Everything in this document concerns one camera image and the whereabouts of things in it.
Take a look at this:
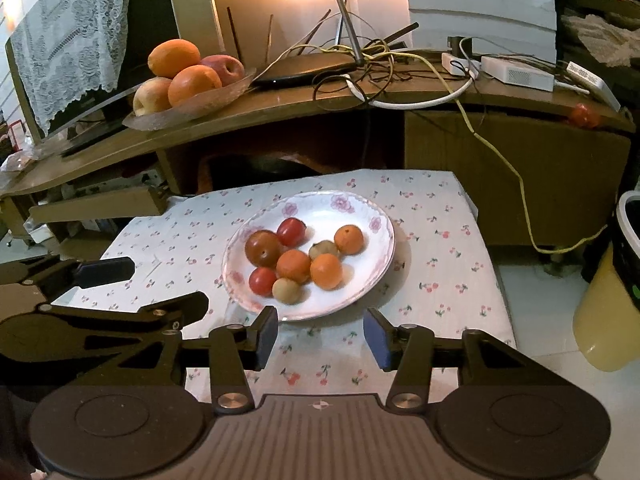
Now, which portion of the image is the cherry print tablecloth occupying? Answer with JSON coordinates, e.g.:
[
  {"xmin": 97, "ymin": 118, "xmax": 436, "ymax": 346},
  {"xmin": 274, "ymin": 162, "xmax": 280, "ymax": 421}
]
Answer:
[{"xmin": 85, "ymin": 169, "xmax": 518, "ymax": 401}]

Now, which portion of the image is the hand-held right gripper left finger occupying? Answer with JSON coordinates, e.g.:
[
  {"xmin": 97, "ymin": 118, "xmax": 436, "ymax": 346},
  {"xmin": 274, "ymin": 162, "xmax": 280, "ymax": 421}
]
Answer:
[{"xmin": 107, "ymin": 305, "xmax": 279, "ymax": 414}]

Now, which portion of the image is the red apple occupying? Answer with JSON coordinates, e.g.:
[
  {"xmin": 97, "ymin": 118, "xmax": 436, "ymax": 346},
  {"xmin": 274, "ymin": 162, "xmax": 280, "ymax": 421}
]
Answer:
[{"xmin": 200, "ymin": 54, "xmax": 246, "ymax": 88}]

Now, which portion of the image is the dark red tomato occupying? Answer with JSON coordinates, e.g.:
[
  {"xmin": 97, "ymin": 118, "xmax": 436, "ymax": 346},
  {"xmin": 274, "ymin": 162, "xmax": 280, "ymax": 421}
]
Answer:
[{"xmin": 244, "ymin": 229, "xmax": 283, "ymax": 268}]

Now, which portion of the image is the yellow cable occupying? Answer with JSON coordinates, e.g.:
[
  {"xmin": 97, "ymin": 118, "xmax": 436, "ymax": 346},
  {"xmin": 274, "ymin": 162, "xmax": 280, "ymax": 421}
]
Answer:
[{"xmin": 285, "ymin": 42, "xmax": 608, "ymax": 254}]

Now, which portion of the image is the pale apple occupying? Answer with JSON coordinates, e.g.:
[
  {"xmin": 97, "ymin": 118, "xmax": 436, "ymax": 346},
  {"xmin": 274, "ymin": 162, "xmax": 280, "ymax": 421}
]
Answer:
[{"xmin": 132, "ymin": 76, "xmax": 173, "ymax": 117}]

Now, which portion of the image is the white cable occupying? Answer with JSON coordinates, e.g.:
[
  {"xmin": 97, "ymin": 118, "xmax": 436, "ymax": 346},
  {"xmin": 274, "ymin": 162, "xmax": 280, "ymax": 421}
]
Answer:
[{"xmin": 345, "ymin": 35, "xmax": 483, "ymax": 110}]

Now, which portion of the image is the beige crumpled cloth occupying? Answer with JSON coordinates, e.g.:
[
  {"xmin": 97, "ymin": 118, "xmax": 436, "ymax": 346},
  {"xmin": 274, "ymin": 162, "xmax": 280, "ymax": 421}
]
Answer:
[{"xmin": 560, "ymin": 10, "xmax": 640, "ymax": 68}]

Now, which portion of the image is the white floral plate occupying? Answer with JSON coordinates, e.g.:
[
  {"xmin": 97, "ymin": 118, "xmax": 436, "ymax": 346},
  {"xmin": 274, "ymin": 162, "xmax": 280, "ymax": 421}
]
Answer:
[{"xmin": 221, "ymin": 190, "xmax": 397, "ymax": 322}]

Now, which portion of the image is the black router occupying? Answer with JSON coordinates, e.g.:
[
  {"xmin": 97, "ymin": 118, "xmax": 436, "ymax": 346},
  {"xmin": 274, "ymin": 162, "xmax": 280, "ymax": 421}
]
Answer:
[{"xmin": 227, "ymin": 0, "xmax": 421, "ymax": 86}]

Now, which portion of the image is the curved television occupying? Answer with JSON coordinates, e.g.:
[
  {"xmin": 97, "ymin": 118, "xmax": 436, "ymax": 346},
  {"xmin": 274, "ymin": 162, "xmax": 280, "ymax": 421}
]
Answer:
[{"xmin": 5, "ymin": 0, "xmax": 181, "ymax": 156}]

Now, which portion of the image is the white adapter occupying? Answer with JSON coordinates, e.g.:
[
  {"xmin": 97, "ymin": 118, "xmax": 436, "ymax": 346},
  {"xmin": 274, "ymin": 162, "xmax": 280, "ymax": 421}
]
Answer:
[{"xmin": 441, "ymin": 52, "xmax": 482, "ymax": 78}]

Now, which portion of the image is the white power strip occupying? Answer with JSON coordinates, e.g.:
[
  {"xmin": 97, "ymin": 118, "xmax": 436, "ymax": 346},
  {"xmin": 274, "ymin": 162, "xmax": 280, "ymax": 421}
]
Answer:
[{"xmin": 566, "ymin": 61, "xmax": 622, "ymax": 111}]

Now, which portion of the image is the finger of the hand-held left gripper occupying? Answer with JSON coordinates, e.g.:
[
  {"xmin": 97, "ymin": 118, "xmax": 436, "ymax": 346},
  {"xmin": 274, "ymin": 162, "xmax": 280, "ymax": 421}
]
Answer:
[
  {"xmin": 0, "ymin": 290, "xmax": 210, "ymax": 368},
  {"xmin": 0, "ymin": 255, "xmax": 136, "ymax": 301}
]

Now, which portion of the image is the trash bin with black bag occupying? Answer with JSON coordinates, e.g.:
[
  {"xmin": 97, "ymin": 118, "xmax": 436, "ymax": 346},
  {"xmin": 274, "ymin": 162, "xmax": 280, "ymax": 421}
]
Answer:
[{"xmin": 607, "ymin": 190, "xmax": 640, "ymax": 311}]

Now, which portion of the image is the yellow plastic bag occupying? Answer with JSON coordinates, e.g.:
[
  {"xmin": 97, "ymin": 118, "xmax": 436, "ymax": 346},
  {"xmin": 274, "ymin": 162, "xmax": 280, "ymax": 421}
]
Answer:
[{"xmin": 572, "ymin": 245, "xmax": 640, "ymax": 373}]

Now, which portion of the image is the small orange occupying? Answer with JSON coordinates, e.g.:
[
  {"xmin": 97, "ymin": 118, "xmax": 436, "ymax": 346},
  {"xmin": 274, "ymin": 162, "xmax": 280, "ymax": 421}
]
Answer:
[
  {"xmin": 276, "ymin": 250, "xmax": 313, "ymax": 284},
  {"xmin": 333, "ymin": 224, "xmax": 365, "ymax": 256},
  {"xmin": 310, "ymin": 253, "xmax": 344, "ymax": 291}
]

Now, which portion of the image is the white box device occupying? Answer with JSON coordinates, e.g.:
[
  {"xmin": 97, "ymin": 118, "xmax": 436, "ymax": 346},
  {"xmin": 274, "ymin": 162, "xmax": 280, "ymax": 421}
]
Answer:
[{"xmin": 481, "ymin": 56, "xmax": 557, "ymax": 92}]

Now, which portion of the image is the small red object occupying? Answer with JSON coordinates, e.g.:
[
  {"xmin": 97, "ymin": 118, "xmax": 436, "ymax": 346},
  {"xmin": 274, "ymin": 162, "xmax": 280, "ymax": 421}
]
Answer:
[{"xmin": 570, "ymin": 104, "xmax": 601, "ymax": 128}]

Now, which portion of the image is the large orange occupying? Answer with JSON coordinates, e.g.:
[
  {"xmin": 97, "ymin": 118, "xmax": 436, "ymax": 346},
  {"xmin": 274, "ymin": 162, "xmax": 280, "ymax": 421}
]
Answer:
[
  {"xmin": 167, "ymin": 65, "xmax": 223, "ymax": 107},
  {"xmin": 148, "ymin": 39, "xmax": 202, "ymax": 80}
]

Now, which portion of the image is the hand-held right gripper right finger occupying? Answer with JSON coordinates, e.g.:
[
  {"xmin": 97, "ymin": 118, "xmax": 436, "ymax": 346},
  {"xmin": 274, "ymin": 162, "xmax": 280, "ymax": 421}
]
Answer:
[{"xmin": 363, "ymin": 307, "xmax": 543, "ymax": 413}]

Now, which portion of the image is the white lace cloth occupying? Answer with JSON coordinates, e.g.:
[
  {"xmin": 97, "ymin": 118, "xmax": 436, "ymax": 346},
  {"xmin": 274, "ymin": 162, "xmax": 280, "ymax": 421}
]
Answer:
[{"xmin": 10, "ymin": 0, "xmax": 131, "ymax": 136}]

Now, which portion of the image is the glass fruit bowl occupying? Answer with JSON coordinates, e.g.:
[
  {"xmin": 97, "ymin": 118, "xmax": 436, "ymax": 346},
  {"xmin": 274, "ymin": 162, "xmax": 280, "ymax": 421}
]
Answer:
[{"xmin": 122, "ymin": 67, "xmax": 257, "ymax": 132}]

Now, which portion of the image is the tan round fruit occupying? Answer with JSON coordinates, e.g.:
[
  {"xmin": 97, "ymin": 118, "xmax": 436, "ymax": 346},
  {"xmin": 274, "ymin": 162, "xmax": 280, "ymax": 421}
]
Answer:
[
  {"xmin": 272, "ymin": 277, "xmax": 303, "ymax": 305},
  {"xmin": 308, "ymin": 240, "xmax": 341, "ymax": 261}
]

